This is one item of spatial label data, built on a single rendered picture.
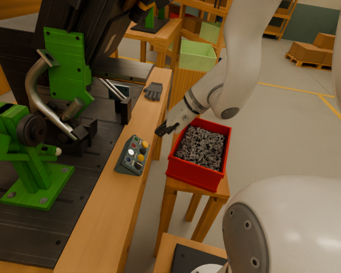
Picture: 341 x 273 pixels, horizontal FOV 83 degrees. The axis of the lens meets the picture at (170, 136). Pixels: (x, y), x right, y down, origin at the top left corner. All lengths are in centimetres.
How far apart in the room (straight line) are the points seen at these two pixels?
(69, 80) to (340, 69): 66
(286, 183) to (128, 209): 49
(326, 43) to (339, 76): 687
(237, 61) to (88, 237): 55
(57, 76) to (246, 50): 56
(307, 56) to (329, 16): 434
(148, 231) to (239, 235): 140
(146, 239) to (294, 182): 140
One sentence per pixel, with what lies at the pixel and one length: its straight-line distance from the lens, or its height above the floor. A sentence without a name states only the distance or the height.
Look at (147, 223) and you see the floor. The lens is 159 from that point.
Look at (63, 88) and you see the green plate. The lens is 73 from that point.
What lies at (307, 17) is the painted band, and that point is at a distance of 1038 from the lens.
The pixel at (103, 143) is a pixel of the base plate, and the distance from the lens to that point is 80.
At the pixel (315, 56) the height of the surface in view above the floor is 32.
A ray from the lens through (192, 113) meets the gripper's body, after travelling 58.
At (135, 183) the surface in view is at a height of 90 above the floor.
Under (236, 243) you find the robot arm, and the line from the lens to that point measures 18.
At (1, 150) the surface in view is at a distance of 52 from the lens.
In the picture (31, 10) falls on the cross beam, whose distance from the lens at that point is 130.
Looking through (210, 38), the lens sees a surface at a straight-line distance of 339.
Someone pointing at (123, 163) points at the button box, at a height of 95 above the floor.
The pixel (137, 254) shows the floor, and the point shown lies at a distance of 151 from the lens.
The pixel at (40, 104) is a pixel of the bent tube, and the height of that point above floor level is 106.
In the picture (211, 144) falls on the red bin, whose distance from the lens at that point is 88.
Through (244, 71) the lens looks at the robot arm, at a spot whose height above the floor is 129.
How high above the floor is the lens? 143
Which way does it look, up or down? 39 degrees down
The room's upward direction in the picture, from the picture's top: 9 degrees clockwise
